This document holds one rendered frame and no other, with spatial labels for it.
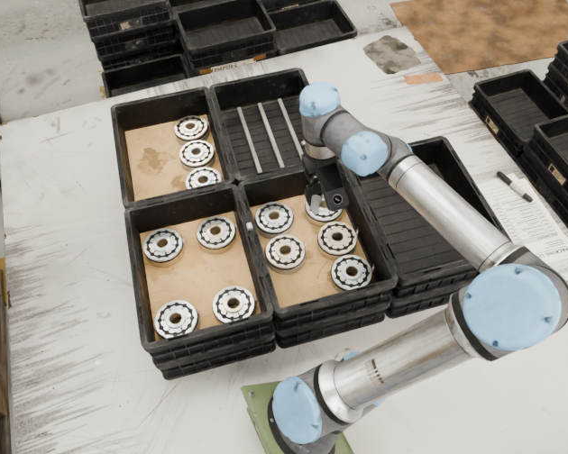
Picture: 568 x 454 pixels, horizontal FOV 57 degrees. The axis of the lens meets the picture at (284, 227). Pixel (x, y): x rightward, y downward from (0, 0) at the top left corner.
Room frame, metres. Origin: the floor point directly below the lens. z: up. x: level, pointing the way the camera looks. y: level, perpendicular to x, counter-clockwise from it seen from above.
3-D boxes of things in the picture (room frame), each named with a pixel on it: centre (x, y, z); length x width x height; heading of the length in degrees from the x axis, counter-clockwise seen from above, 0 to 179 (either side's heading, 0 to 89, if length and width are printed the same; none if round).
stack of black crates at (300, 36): (2.21, -0.16, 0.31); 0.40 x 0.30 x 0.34; 107
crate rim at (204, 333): (0.66, 0.22, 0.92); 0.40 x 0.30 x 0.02; 14
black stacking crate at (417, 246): (0.80, -0.36, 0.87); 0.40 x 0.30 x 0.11; 14
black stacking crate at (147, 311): (0.66, 0.22, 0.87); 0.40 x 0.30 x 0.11; 14
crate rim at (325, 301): (0.73, -0.07, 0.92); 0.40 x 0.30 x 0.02; 14
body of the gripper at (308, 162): (0.76, -0.09, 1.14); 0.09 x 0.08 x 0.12; 14
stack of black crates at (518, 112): (1.72, -1.10, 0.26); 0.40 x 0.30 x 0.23; 17
